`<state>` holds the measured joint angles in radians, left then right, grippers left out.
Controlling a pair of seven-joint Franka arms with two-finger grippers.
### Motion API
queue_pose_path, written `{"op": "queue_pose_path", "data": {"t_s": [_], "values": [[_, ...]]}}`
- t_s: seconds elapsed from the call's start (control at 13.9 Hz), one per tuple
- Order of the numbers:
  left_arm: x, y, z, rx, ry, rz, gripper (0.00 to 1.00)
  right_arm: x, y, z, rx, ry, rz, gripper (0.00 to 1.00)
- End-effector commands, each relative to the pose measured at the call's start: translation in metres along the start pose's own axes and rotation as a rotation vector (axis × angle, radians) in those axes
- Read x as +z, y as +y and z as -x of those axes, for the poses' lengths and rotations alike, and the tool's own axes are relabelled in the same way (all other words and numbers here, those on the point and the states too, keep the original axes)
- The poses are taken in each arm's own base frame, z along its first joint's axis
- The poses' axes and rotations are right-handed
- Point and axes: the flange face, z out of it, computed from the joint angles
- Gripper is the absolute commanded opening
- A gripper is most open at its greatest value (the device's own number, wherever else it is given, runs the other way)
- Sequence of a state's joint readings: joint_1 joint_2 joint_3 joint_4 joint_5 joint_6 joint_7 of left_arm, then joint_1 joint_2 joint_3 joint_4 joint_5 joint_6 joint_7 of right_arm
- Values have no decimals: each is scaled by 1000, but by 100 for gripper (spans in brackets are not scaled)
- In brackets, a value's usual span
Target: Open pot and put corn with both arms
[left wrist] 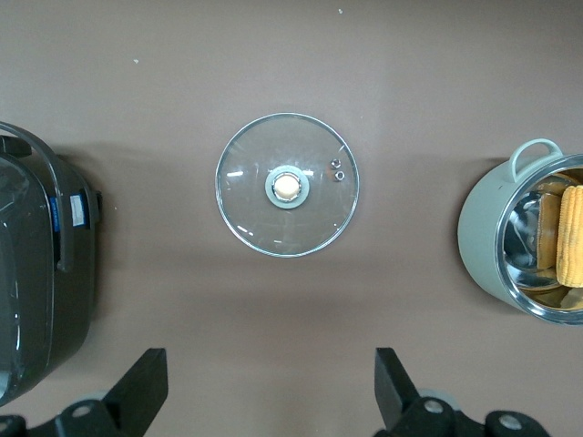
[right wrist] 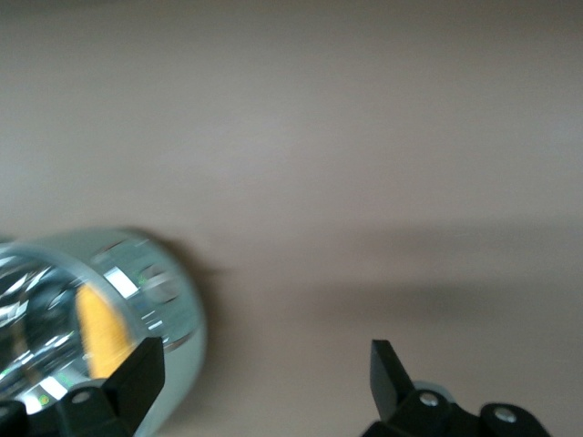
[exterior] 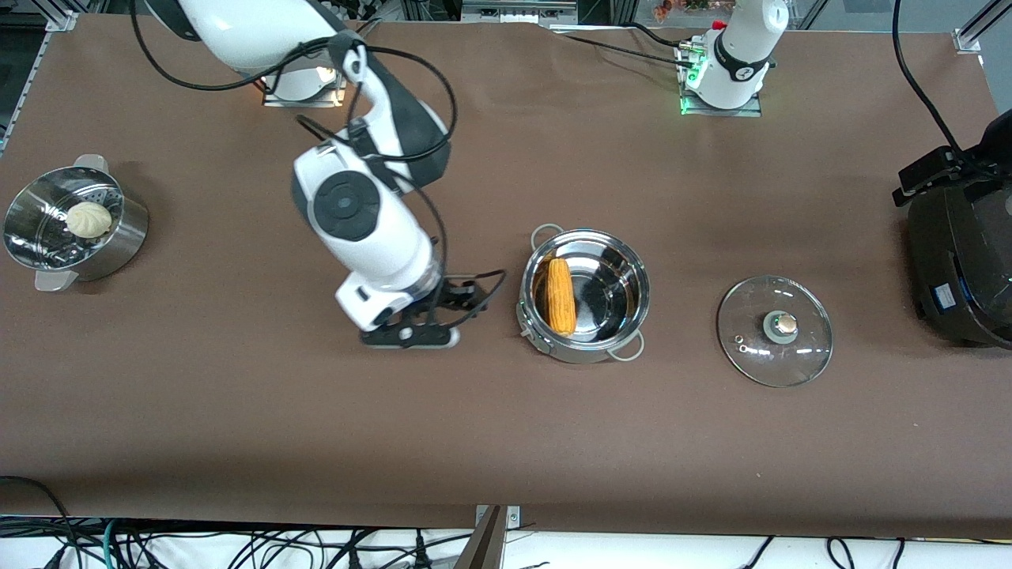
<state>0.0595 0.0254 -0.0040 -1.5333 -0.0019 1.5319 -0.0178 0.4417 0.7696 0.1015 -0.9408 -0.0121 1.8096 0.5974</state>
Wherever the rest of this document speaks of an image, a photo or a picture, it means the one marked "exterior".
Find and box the metal table edge bracket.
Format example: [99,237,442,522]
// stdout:
[474,504,521,529]

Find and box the long black base cable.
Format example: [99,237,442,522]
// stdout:
[546,30,693,68]

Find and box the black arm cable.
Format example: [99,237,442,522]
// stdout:
[130,0,508,330]
[892,0,962,157]

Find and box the black looped floor cable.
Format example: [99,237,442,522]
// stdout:
[0,474,76,554]

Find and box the dark metal bar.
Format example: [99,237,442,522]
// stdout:
[453,506,507,569]

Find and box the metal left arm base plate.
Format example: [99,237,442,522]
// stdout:
[678,40,764,118]

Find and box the white steamed bun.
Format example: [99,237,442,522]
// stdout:
[66,202,112,239]

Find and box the brown table cover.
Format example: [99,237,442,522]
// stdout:
[0,12,1012,540]

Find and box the black rice cooker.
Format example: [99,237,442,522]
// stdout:
[907,178,1012,350]

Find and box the grey background device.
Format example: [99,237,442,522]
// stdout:
[461,0,578,24]

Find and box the yellow corn cob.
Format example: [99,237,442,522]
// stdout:
[546,258,577,336]

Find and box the steel cooking pot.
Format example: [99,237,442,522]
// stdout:
[514,222,651,364]

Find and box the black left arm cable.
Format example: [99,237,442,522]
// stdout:
[892,0,962,157]

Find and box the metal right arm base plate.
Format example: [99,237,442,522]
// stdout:
[263,67,347,107]

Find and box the glass pot lid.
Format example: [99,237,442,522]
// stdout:
[716,274,834,388]

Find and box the short black base cable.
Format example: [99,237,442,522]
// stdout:
[625,20,697,50]

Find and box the steel steamer pot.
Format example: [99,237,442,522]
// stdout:
[3,154,149,292]

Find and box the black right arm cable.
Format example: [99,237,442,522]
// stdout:
[130,0,508,330]

